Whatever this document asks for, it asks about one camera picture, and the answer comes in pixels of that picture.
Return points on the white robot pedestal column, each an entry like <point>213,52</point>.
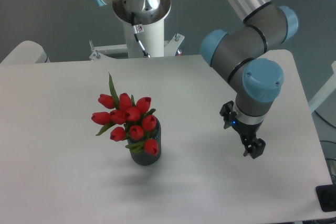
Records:
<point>143,29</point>

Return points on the red tulip bouquet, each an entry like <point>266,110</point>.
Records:
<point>130,120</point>

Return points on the white frame bar right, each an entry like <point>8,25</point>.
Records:
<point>323,92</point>

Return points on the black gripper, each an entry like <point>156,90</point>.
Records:
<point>254,147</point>

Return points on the black box at table edge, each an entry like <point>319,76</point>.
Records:
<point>326,197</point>

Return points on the white rounded furniture piece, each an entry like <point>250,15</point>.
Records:
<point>27,52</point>

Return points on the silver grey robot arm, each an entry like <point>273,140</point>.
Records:
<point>237,58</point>

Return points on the dark grey ribbed vase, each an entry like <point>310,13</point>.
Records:
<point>149,155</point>

